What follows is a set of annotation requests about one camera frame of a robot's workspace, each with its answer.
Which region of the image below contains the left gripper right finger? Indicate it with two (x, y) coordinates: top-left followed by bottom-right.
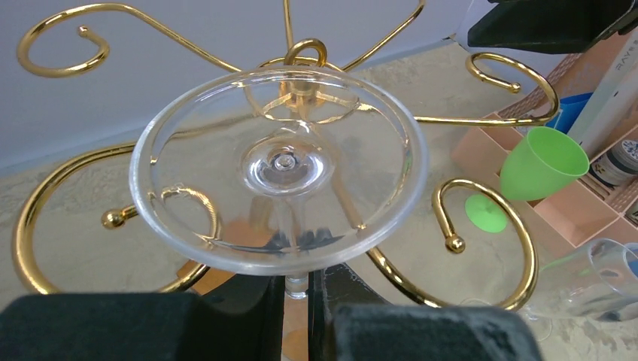
(308, 264), (543, 360)

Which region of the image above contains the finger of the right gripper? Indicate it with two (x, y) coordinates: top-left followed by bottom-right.
(467, 0), (637, 54)

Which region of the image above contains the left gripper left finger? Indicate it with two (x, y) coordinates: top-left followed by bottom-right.
(1, 275), (284, 360)

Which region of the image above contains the clear wine glass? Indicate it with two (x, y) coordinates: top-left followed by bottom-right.
(458, 238), (638, 344)
(129, 66), (429, 299)

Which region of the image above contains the wooden rack base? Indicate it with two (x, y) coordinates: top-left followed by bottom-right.
(192, 268), (308, 360)

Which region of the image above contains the grey board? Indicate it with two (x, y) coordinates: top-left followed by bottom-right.
(567, 30), (637, 158)

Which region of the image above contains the green plastic goblet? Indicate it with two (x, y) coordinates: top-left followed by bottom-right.
(453, 126), (589, 203)

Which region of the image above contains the small round tin jar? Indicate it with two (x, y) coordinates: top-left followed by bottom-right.
(588, 139), (637, 187)

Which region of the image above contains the peach plastic organizer basket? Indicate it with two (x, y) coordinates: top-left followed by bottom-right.
(450, 29), (638, 250)

